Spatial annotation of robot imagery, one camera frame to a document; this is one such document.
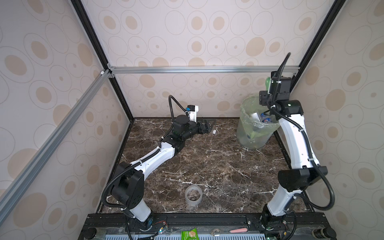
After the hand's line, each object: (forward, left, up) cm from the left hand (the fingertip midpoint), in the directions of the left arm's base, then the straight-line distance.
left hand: (214, 119), depth 74 cm
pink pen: (-44, -12, -31) cm, 55 cm away
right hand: (+10, -29, +9) cm, 32 cm away
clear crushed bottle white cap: (-4, +1, -1) cm, 5 cm away
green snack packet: (-46, +12, -29) cm, 56 cm away
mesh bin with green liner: (+1, -23, -7) cm, 24 cm away
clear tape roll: (-24, +10, -29) cm, 39 cm away
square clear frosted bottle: (+16, -28, -15) cm, 36 cm away
